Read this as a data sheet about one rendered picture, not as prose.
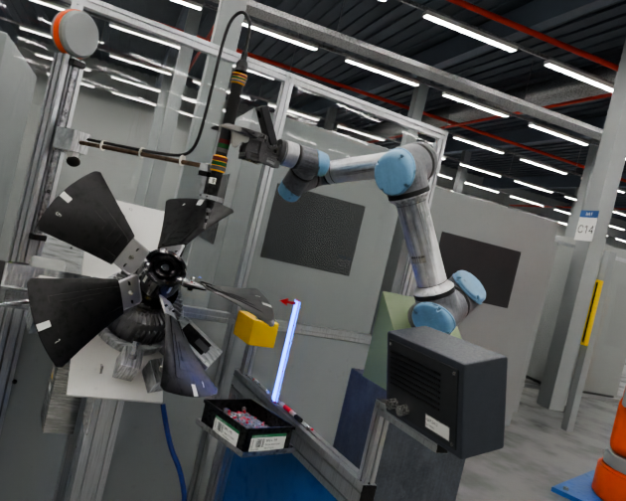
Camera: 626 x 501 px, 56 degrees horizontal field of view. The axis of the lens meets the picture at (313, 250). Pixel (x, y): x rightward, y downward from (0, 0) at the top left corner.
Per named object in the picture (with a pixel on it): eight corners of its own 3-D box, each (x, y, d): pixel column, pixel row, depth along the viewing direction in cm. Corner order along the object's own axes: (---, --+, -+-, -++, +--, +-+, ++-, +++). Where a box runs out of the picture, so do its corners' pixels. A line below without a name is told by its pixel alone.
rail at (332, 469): (230, 390, 217) (234, 368, 217) (239, 391, 219) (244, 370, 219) (355, 518, 138) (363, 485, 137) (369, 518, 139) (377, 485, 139)
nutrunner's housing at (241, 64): (199, 206, 169) (235, 48, 168) (207, 208, 172) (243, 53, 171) (210, 208, 167) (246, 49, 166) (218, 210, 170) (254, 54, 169)
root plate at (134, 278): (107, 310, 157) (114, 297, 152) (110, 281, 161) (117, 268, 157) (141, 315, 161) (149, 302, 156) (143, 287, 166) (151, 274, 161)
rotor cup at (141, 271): (124, 307, 162) (138, 283, 153) (128, 262, 170) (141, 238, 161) (176, 314, 169) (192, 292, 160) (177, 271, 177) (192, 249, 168)
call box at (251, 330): (232, 337, 218) (237, 309, 218) (256, 340, 222) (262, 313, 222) (246, 349, 204) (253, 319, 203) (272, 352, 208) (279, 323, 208)
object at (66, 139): (48, 148, 197) (54, 123, 197) (66, 153, 204) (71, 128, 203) (69, 152, 193) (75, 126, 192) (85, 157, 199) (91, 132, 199)
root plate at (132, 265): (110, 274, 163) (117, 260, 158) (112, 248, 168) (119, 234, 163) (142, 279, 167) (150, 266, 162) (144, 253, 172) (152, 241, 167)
